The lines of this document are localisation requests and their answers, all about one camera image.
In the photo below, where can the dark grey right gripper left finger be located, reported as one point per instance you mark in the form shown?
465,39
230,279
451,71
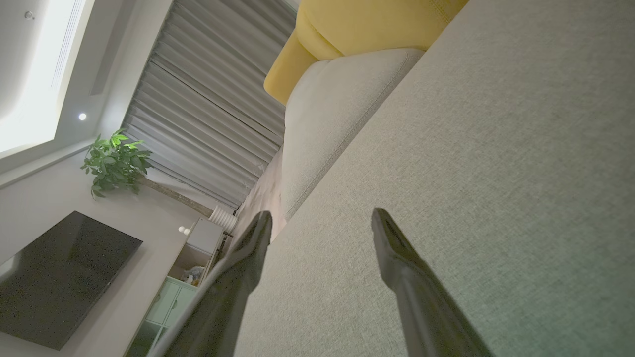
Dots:
223,297

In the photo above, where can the grey soft toy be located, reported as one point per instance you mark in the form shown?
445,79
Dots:
194,275

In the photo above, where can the green potted plant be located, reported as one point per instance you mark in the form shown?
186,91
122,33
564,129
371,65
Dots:
116,163

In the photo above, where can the black flat screen television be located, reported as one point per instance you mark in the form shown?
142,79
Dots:
64,277

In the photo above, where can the small white figurine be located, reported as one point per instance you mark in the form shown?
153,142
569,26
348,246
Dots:
184,230

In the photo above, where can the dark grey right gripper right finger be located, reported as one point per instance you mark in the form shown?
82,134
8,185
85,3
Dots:
421,302

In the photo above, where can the white ribbed plant pot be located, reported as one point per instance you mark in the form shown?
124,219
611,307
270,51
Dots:
223,218

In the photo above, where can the grey pleated curtain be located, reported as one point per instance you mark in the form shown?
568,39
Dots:
208,99

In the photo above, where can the grey sofa cushion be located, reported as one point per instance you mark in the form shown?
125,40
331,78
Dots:
496,148

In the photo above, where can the beige and green TV cabinet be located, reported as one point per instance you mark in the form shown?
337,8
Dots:
203,238

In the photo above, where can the white ceiling air vent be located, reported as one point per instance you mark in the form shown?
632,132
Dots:
67,44

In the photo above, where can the grey and yellow sofa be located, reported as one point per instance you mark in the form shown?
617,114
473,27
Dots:
337,109

